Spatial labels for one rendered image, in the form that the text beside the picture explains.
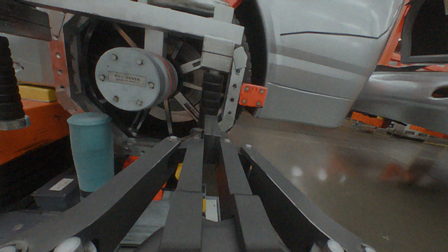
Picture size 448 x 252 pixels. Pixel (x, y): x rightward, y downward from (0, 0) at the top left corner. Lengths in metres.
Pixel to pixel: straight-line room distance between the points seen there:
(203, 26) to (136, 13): 0.11
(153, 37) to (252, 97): 0.34
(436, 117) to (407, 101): 0.27
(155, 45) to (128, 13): 0.20
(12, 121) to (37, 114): 0.43
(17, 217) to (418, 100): 2.87
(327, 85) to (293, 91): 0.16
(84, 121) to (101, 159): 0.11
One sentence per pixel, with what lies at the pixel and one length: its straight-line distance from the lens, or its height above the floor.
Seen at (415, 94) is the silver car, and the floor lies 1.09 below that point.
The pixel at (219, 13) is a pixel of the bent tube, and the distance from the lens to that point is 0.31.
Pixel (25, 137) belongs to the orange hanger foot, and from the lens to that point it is 0.84.
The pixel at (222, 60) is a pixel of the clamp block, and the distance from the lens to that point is 0.26.
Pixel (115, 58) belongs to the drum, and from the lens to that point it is 0.38.
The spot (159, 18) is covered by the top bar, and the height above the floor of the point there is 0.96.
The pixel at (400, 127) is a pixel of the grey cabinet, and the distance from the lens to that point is 8.14.
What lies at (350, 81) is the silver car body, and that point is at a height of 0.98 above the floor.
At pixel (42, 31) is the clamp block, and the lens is 0.45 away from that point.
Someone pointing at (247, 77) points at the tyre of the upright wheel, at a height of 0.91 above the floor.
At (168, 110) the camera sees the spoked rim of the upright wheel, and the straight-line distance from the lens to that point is 0.62.
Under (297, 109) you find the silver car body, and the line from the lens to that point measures 0.77.
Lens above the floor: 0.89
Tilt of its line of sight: 18 degrees down
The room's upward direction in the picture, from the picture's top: 11 degrees clockwise
